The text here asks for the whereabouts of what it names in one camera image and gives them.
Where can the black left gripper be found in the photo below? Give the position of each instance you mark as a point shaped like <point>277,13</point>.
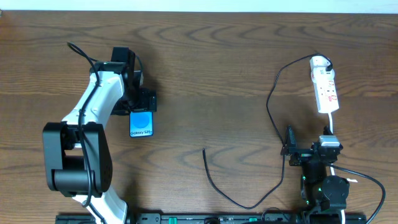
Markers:
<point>148,101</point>

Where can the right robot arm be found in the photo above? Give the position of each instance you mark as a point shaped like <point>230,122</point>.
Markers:
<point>325,194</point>

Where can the white power strip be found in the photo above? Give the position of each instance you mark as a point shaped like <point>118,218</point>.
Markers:
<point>323,78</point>

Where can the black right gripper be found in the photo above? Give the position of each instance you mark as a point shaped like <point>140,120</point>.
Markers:
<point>298,153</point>

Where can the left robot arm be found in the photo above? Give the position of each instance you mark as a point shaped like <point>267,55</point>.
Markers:
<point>77,159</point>

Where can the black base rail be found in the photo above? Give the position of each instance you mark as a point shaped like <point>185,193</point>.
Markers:
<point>156,218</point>

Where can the blue Galaxy smartphone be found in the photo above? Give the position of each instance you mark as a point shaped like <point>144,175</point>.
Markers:
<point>140,124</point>

